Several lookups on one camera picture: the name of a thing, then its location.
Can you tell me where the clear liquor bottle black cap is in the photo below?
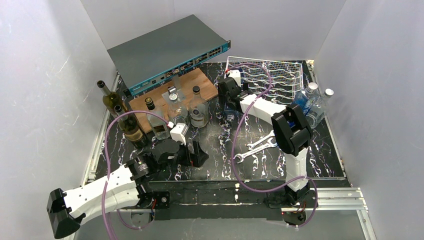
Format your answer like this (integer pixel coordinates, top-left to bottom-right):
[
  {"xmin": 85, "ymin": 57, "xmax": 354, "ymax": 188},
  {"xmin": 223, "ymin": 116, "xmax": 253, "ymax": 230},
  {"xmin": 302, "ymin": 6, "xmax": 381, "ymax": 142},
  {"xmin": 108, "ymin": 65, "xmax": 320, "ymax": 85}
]
[{"xmin": 188, "ymin": 85, "xmax": 209, "ymax": 128}]

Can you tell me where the clear bottle white cap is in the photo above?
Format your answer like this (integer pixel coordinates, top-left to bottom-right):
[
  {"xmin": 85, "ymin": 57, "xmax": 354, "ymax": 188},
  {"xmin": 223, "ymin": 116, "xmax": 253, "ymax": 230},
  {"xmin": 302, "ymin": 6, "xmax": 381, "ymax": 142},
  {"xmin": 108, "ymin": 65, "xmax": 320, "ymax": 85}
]
[{"xmin": 167, "ymin": 93, "xmax": 190, "ymax": 126}]

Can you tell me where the dark green wine bottle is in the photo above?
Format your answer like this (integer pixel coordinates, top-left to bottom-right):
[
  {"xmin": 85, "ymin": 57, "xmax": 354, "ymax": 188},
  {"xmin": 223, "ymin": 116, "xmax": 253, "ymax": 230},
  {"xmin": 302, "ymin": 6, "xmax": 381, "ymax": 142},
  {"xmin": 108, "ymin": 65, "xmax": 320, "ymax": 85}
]
[{"xmin": 114, "ymin": 105, "xmax": 148, "ymax": 149}]

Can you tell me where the dark wine bottle gold label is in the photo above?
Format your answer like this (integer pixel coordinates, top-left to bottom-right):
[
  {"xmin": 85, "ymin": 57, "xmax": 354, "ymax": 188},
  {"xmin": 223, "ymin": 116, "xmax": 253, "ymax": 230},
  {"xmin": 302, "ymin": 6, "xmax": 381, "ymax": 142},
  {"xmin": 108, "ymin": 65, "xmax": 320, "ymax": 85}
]
[{"xmin": 96, "ymin": 80, "xmax": 129, "ymax": 118}]

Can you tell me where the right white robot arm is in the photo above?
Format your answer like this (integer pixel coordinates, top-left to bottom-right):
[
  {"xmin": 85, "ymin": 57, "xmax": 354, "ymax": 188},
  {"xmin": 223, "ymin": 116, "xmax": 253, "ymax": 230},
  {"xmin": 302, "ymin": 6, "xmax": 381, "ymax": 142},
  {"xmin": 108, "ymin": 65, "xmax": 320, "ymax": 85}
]
[{"xmin": 217, "ymin": 77, "xmax": 313, "ymax": 202}]

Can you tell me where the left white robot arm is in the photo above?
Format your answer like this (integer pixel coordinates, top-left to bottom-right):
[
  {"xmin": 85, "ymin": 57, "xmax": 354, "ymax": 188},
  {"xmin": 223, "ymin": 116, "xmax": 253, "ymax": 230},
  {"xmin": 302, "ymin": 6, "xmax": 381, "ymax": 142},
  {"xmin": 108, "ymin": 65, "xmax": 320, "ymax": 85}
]
[{"xmin": 46, "ymin": 139, "xmax": 209, "ymax": 239}]

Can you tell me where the wooden board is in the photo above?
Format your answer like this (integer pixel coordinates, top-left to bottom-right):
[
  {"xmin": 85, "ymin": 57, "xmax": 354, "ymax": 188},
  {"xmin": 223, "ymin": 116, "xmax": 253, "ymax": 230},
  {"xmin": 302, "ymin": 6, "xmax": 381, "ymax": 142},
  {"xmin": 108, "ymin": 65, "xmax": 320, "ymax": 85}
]
[{"xmin": 128, "ymin": 67, "xmax": 221, "ymax": 133}]

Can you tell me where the small silver wrench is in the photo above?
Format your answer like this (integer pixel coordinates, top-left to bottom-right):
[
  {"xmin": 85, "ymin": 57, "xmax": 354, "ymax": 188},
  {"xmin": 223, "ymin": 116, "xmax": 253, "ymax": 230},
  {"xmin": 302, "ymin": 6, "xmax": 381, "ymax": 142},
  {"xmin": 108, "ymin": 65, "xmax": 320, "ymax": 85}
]
[{"xmin": 246, "ymin": 130, "xmax": 277, "ymax": 151}]

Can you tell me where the large silver wrench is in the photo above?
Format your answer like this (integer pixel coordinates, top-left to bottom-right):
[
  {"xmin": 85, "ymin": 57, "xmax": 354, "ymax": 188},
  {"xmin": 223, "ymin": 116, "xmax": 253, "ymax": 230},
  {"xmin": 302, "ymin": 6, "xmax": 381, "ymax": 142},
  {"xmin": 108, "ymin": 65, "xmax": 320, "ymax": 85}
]
[{"xmin": 233, "ymin": 137, "xmax": 278, "ymax": 164}]

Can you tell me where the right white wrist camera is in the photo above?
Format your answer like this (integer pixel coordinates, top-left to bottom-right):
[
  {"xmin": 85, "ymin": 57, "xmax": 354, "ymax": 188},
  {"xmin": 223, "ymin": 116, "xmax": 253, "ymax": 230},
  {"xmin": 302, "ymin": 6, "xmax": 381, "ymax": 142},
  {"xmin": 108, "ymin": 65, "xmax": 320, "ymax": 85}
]
[{"xmin": 225, "ymin": 68, "xmax": 242, "ymax": 87}]

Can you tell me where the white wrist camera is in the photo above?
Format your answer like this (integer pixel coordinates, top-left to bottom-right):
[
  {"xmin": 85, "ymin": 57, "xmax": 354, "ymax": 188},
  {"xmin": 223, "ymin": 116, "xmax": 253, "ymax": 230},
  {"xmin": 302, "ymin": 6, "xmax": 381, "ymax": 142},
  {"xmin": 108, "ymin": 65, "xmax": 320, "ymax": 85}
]
[
  {"xmin": 225, "ymin": 68, "xmax": 242, "ymax": 87},
  {"xmin": 167, "ymin": 121, "xmax": 189, "ymax": 146}
]

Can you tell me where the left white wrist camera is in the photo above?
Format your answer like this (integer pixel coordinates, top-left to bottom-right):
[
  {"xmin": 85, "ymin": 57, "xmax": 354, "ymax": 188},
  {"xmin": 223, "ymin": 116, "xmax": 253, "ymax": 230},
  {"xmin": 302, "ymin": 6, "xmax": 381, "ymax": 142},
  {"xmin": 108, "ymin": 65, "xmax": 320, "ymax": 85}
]
[{"xmin": 167, "ymin": 121, "xmax": 189, "ymax": 146}]

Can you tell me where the white wire wine rack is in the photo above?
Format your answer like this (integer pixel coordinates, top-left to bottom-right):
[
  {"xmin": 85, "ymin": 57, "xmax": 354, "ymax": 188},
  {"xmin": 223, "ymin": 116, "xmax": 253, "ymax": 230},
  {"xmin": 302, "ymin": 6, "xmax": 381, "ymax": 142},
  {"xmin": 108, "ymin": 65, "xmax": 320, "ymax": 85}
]
[{"xmin": 224, "ymin": 56, "xmax": 304, "ymax": 105}]

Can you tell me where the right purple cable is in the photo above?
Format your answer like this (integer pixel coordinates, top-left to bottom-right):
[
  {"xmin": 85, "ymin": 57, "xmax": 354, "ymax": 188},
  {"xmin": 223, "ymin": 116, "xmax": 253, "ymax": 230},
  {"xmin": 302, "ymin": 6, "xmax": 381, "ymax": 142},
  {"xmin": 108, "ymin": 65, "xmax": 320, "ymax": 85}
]
[{"xmin": 225, "ymin": 62, "xmax": 320, "ymax": 229}]

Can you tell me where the purple cable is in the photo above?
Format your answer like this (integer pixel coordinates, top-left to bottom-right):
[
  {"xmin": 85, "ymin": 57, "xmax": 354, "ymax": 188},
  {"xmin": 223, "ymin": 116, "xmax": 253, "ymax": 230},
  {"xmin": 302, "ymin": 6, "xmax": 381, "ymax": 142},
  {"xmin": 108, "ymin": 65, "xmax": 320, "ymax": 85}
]
[
  {"xmin": 100, "ymin": 110, "xmax": 175, "ymax": 240},
  {"xmin": 225, "ymin": 62, "xmax": 320, "ymax": 229}
]

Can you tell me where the silver metal stand bracket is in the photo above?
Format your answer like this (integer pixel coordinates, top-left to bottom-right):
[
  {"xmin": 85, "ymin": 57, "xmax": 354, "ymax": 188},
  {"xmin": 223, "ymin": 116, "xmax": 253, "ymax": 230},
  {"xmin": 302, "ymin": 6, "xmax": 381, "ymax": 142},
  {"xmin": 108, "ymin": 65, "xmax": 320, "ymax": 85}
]
[{"xmin": 161, "ymin": 75, "xmax": 186, "ymax": 105}]

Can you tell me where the black base frame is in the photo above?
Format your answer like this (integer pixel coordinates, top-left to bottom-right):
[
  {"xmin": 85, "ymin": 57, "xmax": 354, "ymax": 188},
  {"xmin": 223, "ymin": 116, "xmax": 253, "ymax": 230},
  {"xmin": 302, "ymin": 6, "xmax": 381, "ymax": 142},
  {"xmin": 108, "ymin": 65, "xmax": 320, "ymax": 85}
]
[{"xmin": 131, "ymin": 181, "xmax": 319, "ymax": 224}]

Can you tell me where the grey network switch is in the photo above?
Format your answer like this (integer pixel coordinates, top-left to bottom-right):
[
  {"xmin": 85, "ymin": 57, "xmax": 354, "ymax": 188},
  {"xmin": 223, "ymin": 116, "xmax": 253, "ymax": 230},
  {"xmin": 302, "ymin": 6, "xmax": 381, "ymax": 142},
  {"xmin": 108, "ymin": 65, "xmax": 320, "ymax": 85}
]
[{"xmin": 107, "ymin": 14, "xmax": 231, "ymax": 98}]

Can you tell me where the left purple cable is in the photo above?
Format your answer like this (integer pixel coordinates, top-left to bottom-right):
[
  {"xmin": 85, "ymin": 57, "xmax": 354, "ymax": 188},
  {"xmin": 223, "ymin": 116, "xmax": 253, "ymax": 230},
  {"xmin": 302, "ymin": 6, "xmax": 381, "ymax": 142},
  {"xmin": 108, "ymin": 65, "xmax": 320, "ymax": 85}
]
[{"xmin": 100, "ymin": 110, "xmax": 175, "ymax": 240}]

